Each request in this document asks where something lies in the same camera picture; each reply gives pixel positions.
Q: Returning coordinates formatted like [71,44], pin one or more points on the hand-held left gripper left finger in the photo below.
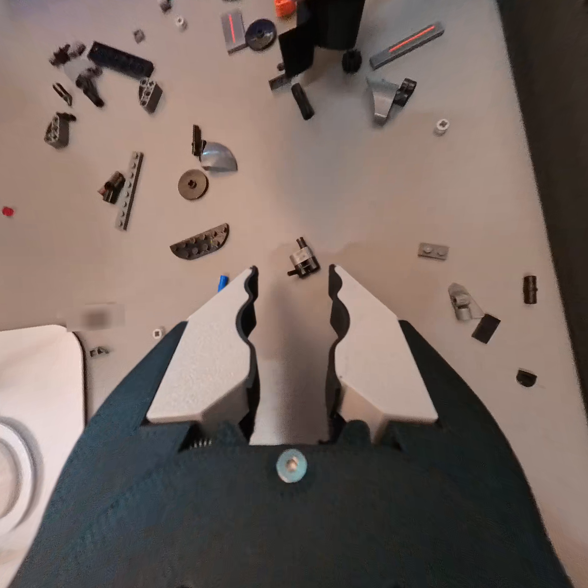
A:
[206,367]

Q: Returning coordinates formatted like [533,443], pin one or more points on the black lego axle connector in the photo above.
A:
[89,85]

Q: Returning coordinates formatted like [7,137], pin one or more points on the black and red lego connector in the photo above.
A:
[112,186]

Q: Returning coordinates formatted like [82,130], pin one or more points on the grey lego bracket piece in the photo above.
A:
[464,301]

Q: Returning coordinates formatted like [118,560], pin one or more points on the small grey lego piece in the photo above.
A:
[99,352]
[164,4]
[278,82]
[138,35]

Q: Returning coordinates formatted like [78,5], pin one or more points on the long grey lego plate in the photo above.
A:
[130,190]

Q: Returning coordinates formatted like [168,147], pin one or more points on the white book stand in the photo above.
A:
[36,367]

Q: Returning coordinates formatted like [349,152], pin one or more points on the black lego gear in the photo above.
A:
[351,60]

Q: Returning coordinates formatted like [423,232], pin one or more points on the grey lego liftarm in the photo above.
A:
[57,133]
[150,94]

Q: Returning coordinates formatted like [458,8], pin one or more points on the small black rounded lego piece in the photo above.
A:
[526,377]

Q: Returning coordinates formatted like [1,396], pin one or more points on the blue lego pin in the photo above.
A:
[223,282]

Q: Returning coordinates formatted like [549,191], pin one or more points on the dark round lego disc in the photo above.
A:
[193,184]

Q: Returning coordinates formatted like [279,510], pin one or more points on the small grey lego plate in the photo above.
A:
[433,251]

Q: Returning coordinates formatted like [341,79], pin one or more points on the small orange lego piece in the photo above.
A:
[285,7]

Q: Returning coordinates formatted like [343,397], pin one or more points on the long black lego plate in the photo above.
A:
[120,59]

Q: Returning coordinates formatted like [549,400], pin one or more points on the long dark lego tile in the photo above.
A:
[406,44]

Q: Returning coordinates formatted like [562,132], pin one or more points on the dark grey half-round lego plate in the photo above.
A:
[200,242]

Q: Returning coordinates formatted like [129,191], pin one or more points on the dark red-striped lego tile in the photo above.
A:
[233,31]

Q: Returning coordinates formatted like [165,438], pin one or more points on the black lego pin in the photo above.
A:
[529,289]
[62,93]
[302,101]
[197,140]

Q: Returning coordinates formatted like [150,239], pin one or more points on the small lego axle assembly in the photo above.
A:
[304,259]

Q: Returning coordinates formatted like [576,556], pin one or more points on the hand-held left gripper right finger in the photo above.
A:
[381,367]

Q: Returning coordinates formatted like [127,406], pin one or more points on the dark blue round lego tile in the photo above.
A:
[260,33]

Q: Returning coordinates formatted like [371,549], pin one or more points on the silver curved lego piece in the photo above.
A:
[218,158]

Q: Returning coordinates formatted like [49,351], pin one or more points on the black lego cross piece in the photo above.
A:
[66,53]

